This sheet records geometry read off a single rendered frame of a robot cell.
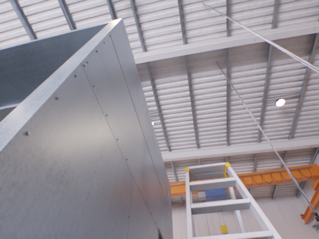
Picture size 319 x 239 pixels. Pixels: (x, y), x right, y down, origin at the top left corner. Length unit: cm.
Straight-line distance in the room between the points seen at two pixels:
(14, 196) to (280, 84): 864
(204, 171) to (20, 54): 198
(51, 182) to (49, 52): 165
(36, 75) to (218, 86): 669
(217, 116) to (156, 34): 423
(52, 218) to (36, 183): 11
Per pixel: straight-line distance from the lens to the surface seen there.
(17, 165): 54
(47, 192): 61
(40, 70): 226
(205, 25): 706
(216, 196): 964
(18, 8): 803
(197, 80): 767
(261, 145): 1007
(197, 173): 163
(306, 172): 1114
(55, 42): 208
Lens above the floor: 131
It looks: 53 degrees up
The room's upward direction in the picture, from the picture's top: straight up
